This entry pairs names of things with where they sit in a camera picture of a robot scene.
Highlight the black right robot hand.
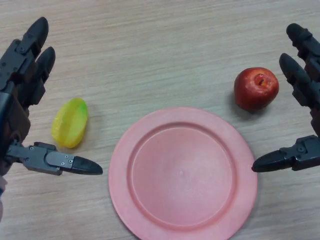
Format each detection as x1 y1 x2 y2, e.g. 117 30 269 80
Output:
251 23 320 173

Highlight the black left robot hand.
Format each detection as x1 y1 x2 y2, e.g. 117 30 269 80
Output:
0 16 104 177

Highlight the red apple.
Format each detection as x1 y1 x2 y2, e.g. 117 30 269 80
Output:
233 66 280 112

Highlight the pink round plate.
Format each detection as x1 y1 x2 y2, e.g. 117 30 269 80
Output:
108 106 259 240

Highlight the yellow green starfruit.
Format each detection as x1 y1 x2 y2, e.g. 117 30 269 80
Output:
51 97 89 149

